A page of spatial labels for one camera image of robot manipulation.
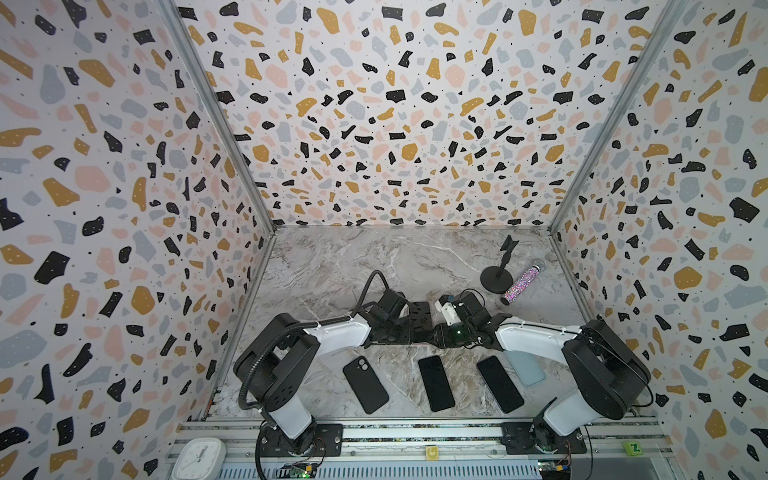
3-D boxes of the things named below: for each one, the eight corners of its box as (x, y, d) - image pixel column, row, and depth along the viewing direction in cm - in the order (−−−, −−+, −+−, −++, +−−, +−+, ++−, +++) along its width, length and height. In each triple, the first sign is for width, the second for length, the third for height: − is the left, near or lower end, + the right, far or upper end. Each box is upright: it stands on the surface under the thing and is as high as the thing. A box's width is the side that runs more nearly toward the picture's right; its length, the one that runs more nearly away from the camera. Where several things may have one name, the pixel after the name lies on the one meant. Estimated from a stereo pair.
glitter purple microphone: (508, 308, 101) (511, 302, 98) (498, 301, 103) (501, 294, 100) (543, 271, 112) (548, 264, 108) (534, 265, 113) (538, 258, 110)
